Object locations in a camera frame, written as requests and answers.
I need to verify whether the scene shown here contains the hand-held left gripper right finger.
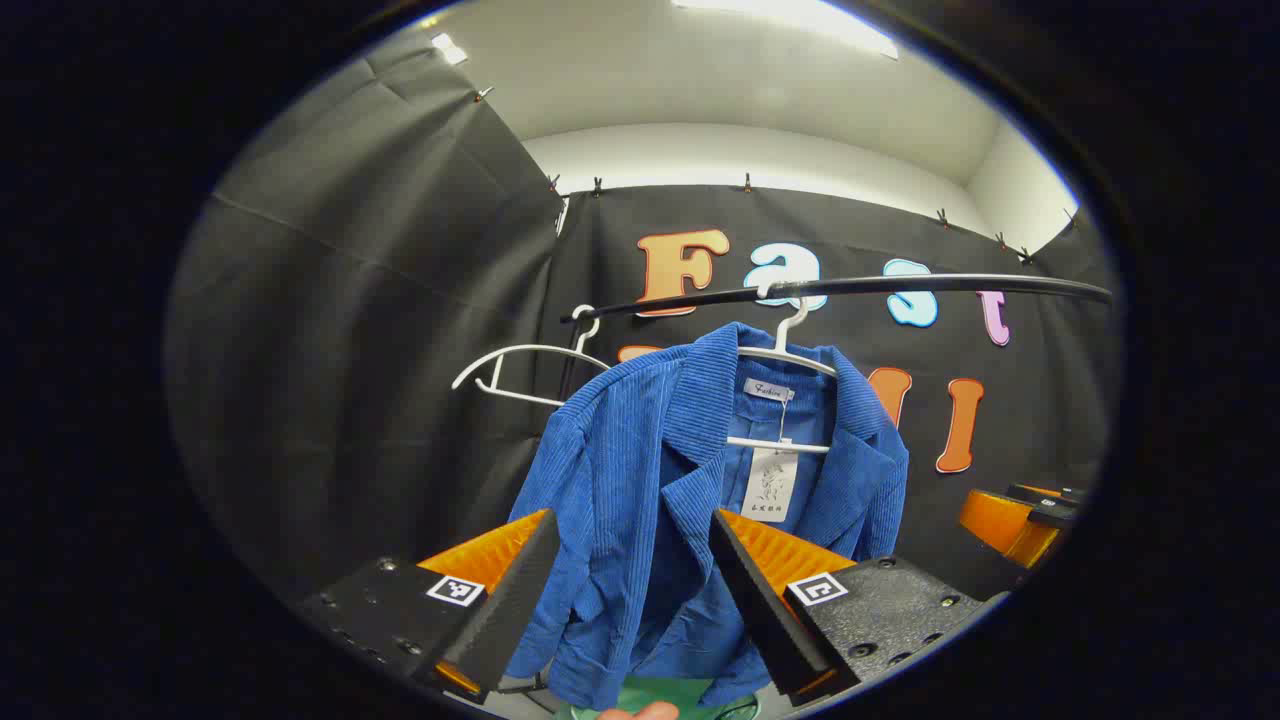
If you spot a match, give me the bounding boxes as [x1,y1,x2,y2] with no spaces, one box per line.
[706,508,1008,708]

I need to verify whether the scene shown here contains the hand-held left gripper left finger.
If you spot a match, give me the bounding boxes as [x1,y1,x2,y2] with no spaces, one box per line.
[298,508,563,705]

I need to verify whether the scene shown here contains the green laundry hamper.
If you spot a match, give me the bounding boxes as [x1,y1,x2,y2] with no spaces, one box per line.
[568,675,766,720]

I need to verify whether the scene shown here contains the blue corduroy jacket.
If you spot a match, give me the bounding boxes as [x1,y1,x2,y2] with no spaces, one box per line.
[505,322,911,713]

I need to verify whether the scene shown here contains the white hanger with crossbar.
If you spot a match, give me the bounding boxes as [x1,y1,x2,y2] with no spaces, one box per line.
[452,305,613,409]
[725,285,841,456]

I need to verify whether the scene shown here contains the white paper hang tag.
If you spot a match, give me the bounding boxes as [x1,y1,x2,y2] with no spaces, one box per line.
[741,447,801,524]

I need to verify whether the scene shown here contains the black backdrop cloth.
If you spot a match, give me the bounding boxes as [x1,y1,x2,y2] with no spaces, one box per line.
[165,45,1121,601]

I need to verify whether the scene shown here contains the large ceiling light panel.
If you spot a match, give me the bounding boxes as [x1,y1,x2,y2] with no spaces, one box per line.
[670,0,901,61]

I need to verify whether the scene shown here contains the black clothes rail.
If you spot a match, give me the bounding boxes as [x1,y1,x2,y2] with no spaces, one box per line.
[558,273,1114,401]

